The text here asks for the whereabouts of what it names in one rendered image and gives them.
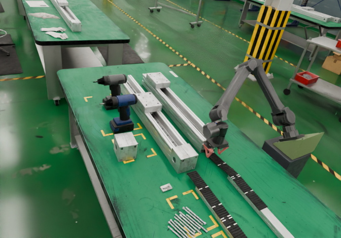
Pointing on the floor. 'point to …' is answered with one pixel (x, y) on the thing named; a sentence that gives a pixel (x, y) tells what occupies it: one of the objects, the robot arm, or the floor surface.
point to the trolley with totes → (308, 77)
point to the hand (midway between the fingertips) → (213, 154)
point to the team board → (181, 10)
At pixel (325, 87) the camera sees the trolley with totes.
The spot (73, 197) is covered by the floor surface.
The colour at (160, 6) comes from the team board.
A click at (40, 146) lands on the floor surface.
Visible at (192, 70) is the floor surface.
